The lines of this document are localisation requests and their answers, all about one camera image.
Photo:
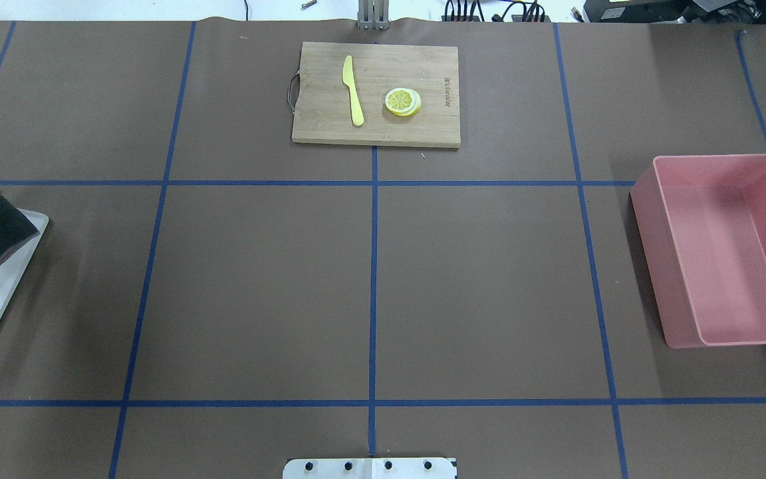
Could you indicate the black power strip with cables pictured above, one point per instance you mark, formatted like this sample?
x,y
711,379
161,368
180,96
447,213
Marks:
x,y
495,12

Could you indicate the black monitor equipment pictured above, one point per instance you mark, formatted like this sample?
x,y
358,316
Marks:
x,y
703,12

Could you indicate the bamboo cutting board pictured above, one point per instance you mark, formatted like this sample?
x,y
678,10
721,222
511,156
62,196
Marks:
x,y
322,108

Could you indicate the grey aluminium post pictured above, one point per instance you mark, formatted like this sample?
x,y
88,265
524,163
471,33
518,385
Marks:
x,y
373,15

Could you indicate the yellow lemon slices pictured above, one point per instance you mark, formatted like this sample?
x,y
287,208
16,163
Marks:
x,y
403,102

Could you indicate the pink plastic bin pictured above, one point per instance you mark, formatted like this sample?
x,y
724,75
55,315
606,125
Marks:
x,y
702,222

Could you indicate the white mounting plate with bolts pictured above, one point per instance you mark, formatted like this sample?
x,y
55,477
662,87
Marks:
x,y
404,467

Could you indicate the yellow plastic knife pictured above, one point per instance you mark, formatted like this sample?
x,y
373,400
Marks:
x,y
348,79

